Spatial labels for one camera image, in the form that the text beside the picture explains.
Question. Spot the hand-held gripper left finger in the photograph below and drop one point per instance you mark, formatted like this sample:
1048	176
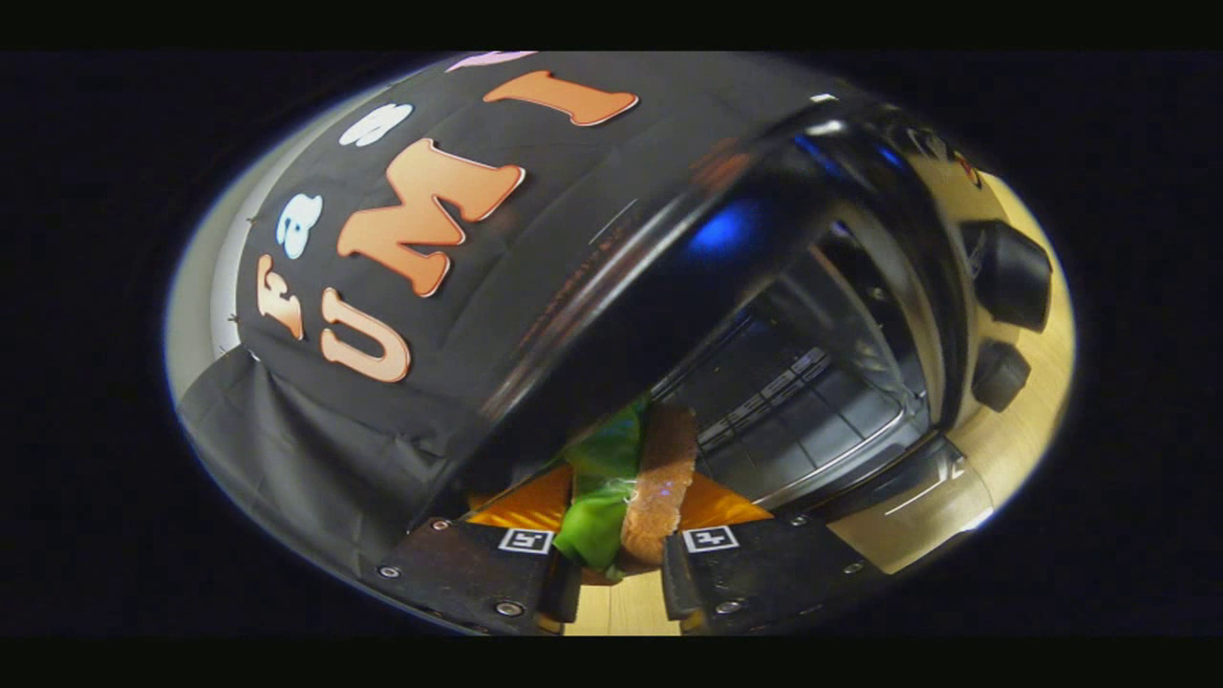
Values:
459	564

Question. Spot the toast and lettuce sandwich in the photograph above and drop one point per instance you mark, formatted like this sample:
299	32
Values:
659	487

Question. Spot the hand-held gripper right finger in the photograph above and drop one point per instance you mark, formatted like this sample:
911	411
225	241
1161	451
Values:
755	573

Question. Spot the black toaster oven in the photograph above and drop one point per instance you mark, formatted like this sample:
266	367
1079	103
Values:
669	315

